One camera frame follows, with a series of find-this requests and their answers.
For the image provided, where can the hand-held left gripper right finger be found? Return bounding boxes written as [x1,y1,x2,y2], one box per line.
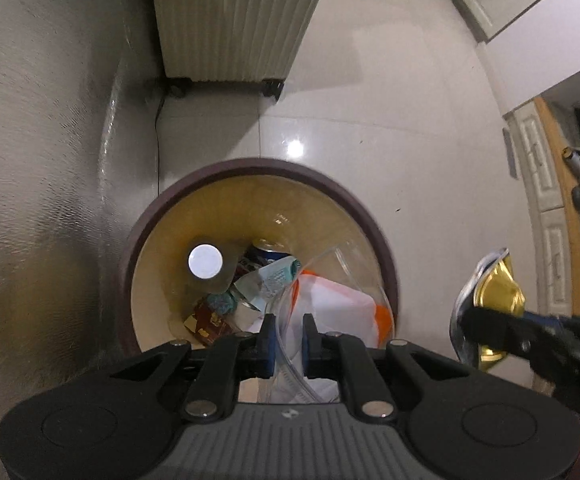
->
[301,313,473,421]

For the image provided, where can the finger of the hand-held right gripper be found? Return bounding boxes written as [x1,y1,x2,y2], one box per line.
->
[462,307,567,369]
[519,310,580,331]

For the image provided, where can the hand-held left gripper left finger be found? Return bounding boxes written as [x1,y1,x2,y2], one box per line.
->
[105,314,277,422]

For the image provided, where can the gold foil wrapper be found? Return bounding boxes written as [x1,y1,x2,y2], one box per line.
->
[447,247,528,368]

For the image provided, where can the white orange wrapper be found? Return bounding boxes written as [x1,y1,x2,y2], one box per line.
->
[290,267,394,404]

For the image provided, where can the small teal wrapper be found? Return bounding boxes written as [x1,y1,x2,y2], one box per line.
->
[206,292,236,316]

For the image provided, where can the red packet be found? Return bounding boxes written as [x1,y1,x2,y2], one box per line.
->
[185,297,241,348]

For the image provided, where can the clear plastic bag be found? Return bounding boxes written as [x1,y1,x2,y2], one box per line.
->
[267,240,396,404]

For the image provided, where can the crushed blue drink can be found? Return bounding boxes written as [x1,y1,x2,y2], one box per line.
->
[250,239,291,266]

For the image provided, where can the brown rimmed trash bin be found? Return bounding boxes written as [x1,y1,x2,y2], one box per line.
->
[118,157,400,361]

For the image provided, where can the bottle with white cap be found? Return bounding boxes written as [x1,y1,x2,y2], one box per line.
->
[185,237,243,296]

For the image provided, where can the grey door hinge plate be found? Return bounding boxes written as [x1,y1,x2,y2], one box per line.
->
[502,127,519,179]

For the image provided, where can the cream ribbed suitcase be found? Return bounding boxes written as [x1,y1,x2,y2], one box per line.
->
[149,0,337,98]

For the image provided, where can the white ornate door frame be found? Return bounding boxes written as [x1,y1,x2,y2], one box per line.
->
[502,100,580,317]

